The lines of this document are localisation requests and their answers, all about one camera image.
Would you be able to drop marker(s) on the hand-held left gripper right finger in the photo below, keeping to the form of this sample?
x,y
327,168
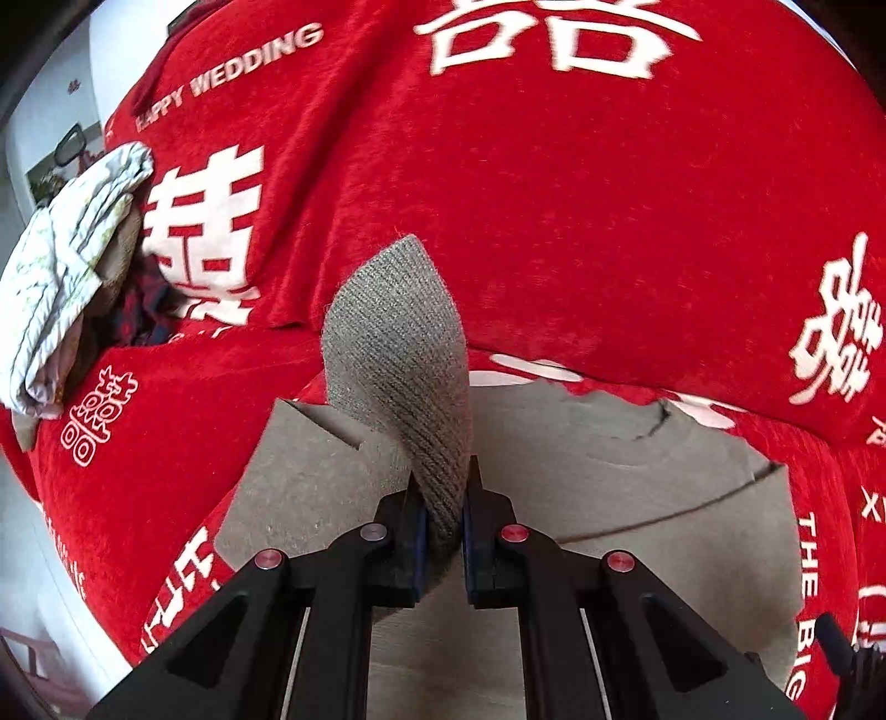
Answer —
x,y
471,550

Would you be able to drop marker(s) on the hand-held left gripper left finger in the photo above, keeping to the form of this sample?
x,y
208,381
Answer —
x,y
417,550

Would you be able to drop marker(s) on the grey knit garment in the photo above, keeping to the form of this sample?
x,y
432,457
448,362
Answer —
x,y
408,360

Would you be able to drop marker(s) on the red printed blanket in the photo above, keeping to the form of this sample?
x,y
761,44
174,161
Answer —
x,y
554,208

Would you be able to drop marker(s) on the dark plaid cloth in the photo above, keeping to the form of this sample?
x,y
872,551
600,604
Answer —
x,y
142,304

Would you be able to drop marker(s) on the wooden chair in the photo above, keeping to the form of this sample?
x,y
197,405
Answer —
x,y
34,668

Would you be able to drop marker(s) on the beige cloth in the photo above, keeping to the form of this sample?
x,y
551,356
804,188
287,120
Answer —
x,y
119,242

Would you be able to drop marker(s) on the white patterned cloth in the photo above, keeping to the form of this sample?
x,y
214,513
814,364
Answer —
x,y
69,242

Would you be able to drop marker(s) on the dark mirror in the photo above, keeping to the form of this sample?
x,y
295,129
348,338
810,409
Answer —
x,y
69,147

